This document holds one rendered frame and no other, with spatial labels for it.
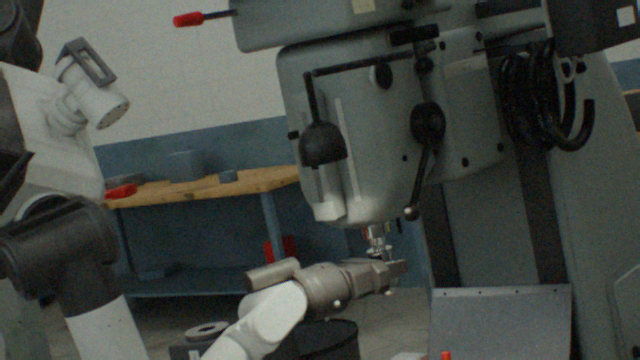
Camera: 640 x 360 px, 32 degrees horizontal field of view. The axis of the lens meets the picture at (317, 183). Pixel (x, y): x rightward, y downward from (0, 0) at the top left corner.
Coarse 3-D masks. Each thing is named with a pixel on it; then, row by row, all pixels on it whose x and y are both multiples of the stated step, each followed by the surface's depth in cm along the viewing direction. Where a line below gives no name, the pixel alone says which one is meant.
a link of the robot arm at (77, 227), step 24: (72, 216) 162; (24, 240) 158; (48, 240) 158; (72, 240) 159; (96, 240) 160; (48, 264) 157; (72, 264) 159; (96, 264) 161; (48, 288) 160; (72, 288) 160; (96, 288) 160; (120, 288) 164; (72, 312) 161
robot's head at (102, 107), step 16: (64, 64) 169; (64, 80) 171; (80, 80) 169; (64, 96) 173; (80, 96) 170; (96, 96) 168; (112, 96) 169; (64, 112) 172; (80, 112) 173; (96, 112) 168; (112, 112) 169; (96, 128) 170
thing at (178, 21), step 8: (176, 16) 176; (184, 16) 176; (192, 16) 177; (200, 16) 178; (208, 16) 181; (216, 16) 182; (224, 16) 184; (232, 16) 186; (176, 24) 176; (184, 24) 176; (192, 24) 178; (200, 24) 179
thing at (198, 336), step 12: (216, 324) 226; (228, 324) 224; (192, 336) 221; (204, 336) 220; (216, 336) 220; (288, 336) 220; (168, 348) 222; (180, 348) 221; (192, 348) 219; (204, 348) 218; (276, 348) 216; (288, 348) 220
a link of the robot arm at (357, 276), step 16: (320, 272) 185; (336, 272) 186; (352, 272) 187; (368, 272) 189; (384, 272) 188; (336, 288) 185; (352, 288) 188; (368, 288) 189; (384, 288) 189; (336, 304) 185
